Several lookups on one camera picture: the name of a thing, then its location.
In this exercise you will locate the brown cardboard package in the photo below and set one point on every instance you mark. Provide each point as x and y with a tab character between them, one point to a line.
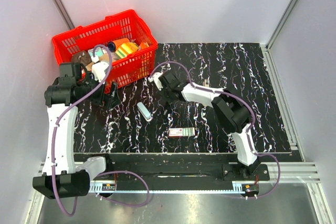
104	57

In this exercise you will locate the red plastic shopping basket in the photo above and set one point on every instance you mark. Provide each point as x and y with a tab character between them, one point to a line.
126	24

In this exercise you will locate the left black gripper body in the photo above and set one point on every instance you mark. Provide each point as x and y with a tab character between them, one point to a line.
100	97

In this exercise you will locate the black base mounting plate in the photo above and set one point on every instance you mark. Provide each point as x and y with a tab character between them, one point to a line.
173	172

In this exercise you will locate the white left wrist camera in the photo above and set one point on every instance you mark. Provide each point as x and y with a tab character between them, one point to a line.
99	70

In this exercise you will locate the white black large stapler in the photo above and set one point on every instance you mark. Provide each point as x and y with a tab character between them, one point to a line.
206	83

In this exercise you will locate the yellow green striped sponge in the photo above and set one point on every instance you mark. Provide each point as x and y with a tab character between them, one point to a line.
126	49

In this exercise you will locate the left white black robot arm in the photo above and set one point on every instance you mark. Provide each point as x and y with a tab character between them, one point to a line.
60	177

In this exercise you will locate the orange cylinder blue cap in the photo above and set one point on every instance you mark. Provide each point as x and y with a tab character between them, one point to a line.
115	44

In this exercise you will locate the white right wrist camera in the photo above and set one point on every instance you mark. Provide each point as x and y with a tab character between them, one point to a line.
155	79

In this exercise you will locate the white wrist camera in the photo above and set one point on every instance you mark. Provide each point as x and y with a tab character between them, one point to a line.
99	70
155	79

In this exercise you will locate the brown round bun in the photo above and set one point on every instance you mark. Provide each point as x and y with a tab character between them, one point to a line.
82	57

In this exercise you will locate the red staple box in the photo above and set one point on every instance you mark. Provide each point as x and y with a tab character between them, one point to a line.
181	132

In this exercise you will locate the light blue small stapler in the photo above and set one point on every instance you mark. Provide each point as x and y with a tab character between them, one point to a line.
144	111

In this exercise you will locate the orange small packet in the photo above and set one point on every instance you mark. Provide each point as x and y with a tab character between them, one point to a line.
143	45

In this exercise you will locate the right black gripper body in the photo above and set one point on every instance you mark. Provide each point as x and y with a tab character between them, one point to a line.
166	92

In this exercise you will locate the teal small box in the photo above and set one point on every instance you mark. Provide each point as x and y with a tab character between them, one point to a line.
98	52

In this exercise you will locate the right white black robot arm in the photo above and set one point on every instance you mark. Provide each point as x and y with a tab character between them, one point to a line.
231	111

